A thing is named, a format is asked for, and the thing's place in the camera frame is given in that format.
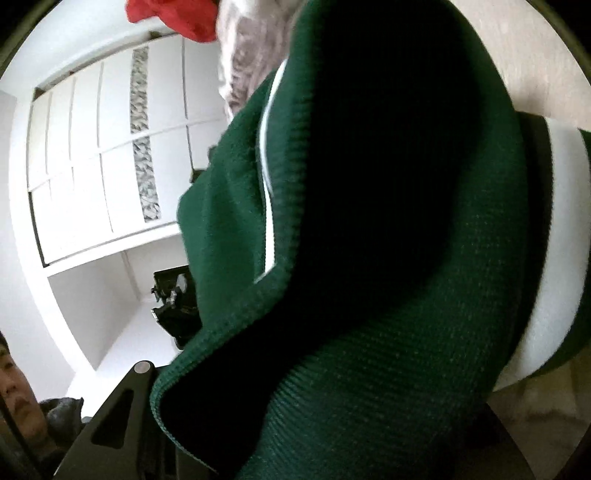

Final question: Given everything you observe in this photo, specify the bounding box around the green and cream varsity jacket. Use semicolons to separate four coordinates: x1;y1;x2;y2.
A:
150;1;590;479

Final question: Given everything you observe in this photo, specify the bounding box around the black device on shelf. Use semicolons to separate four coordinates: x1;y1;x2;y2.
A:
151;265;202;350

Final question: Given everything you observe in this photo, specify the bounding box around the person's head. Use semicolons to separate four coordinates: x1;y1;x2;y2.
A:
0;336;48;448

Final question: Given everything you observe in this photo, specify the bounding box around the white wardrobe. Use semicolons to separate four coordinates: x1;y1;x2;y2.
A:
27;35;226;368

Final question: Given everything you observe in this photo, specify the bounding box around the floral fleece bed blanket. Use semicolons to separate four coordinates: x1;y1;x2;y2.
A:
215;0;305;120

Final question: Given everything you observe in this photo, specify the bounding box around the red garment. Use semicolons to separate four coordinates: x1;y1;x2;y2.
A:
125;0;219;43

